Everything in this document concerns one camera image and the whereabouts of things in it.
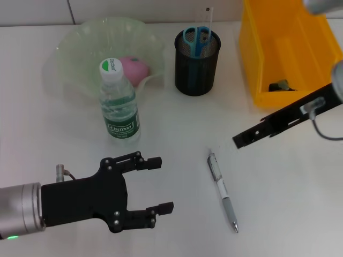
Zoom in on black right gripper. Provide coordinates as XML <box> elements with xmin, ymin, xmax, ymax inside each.
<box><xmin>232</xmin><ymin>82</ymin><xmax>342</xmax><ymax>149</ymax></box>

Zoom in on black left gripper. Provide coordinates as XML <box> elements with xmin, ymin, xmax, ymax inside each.
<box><xmin>41</xmin><ymin>150</ymin><xmax>175</xmax><ymax>234</ymax></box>

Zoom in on grey white ballpoint pen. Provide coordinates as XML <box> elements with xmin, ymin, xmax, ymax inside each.
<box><xmin>206</xmin><ymin>148</ymin><xmax>240</xmax><ymax>234</ymax></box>

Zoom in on green plastic wrapper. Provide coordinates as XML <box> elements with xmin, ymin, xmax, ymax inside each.
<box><xmin>269</xmin><ymin>78</ymin><xmax>300</xmax><ymax>93</ymax></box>

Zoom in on water bottle green label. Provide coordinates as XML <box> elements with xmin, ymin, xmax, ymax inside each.
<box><xmin>98</xmin><ymin>57</ymin><xmax>142</xmax><ymax>147</ymax></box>

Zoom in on teal blue capped scissors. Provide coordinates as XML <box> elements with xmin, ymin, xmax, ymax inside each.
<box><xmin>183</xmin><ymin>26</ymin><xmax>212</xmax><ymax>89</ymax></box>

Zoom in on pink peach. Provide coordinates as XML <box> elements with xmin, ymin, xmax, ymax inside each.
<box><xmin>118</xmin><ymin>55</ymin><xmax>150</xmax><ymax>88</ymax></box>

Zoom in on clear plastic ruler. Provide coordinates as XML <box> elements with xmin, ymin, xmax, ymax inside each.
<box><xmin>197</xmin><ymin>6</ymin><xmax>215</xmax><ymax>58</ymax></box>

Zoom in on black mesh pen cup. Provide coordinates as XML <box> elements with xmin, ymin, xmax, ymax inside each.
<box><xmin>174</xmin><ymin>27</ymin><xmax>222</xmax><ymax>96</ymax></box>

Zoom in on green glass fruit plate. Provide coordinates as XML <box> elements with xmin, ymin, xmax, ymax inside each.
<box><xmin>55</xmin><ymin>16</ymin><xmax>167</xmax><ymax>101</ymax></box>

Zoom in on yellow plastic storage bin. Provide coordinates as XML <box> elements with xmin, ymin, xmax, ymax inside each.
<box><xmin>238</xmin><ymin>0</ymin><xmax>343</xmax><ymax>108</ymax></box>

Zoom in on right gripper cable with plug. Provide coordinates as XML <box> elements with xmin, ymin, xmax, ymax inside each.
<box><xmin>300</xmin><ymin>97</ymin><xmax>343</xmax><ymax>141</ymax></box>

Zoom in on gripper cable with plug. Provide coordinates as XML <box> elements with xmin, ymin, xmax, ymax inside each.
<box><xmin>55</xmin><ymin>164</ymin><xmax>78</xmax><ymax>183</ymax></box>
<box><xmin>300</xmin><ymin>97</ymin><xmax>343</xmax><ymax>141</ymax></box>

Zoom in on left gripper cable with plug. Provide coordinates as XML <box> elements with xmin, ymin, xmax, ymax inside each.
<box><xmin>55</xmin><ymin>164</ymin><xmax>78</xmax><ymax>183</ymax></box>

